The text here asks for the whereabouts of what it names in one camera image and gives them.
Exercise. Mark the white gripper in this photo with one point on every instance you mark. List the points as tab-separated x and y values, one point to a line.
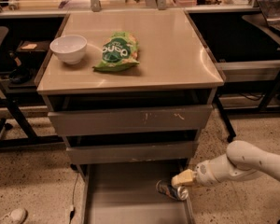
205	173

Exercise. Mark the silver redbull can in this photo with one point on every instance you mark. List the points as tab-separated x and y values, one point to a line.
165	188

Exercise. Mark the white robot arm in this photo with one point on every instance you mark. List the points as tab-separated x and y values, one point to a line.
242	161

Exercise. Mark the middle grey drawer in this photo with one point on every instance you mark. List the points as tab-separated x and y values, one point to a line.
133	152

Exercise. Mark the top grey drawer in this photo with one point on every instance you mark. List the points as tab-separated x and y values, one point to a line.
130	120

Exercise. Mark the grey drawer cabinet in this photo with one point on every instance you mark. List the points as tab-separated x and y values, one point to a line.
129	92

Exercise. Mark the open bottom grey drawer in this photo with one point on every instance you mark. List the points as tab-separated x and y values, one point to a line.
125	193

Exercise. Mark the black table leg with caster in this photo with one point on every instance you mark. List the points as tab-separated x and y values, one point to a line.
225	119

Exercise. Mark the green chip bag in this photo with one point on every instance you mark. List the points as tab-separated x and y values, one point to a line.
119	53

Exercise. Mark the white shoe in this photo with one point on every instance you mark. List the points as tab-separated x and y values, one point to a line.
16	216

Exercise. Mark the white bowl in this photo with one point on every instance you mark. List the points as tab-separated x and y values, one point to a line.
69	48

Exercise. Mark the black laptop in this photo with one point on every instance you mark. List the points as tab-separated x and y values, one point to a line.
270	10

